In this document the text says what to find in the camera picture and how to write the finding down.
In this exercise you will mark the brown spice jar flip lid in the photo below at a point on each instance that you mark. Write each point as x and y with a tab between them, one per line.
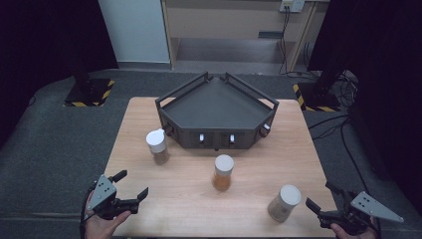
158	146

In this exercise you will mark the white wall socket strip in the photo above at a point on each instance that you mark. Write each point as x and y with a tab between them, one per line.
292	5

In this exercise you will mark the dark grey corner rack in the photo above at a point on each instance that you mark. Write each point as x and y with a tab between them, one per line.
215	106

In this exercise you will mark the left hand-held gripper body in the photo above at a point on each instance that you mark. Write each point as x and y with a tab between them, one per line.
103	193

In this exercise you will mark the beige spice jar white lid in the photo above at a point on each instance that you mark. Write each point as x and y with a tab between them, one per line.
283	204

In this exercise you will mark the person's right hand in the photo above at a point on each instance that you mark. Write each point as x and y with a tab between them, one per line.
343	232

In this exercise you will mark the black stand with striped base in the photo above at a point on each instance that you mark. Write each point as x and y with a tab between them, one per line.
88	91
318	96

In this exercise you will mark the black curtain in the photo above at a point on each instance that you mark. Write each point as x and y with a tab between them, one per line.
384	83
40	49

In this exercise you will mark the person's left hand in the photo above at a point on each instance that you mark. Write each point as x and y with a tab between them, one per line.
103	229

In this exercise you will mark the light wooden shelf unit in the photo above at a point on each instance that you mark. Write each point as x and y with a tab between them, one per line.
229	26

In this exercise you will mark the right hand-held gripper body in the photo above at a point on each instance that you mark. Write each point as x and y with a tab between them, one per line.
365	207

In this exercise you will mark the orange spice jar white lid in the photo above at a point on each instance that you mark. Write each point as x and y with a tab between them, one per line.
223	172

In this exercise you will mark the white wall panel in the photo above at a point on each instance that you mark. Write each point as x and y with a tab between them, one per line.
136	30

